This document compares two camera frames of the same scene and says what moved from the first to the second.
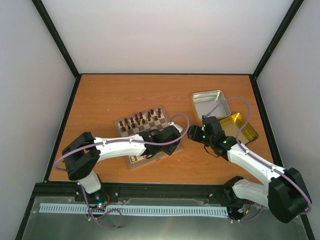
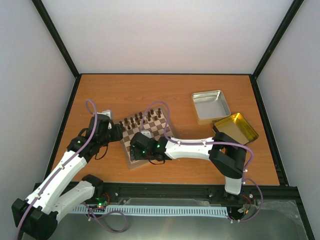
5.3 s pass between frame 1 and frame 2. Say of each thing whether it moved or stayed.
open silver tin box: stayed
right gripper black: moved
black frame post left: stayed
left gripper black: moved
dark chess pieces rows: stayed
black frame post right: stayed
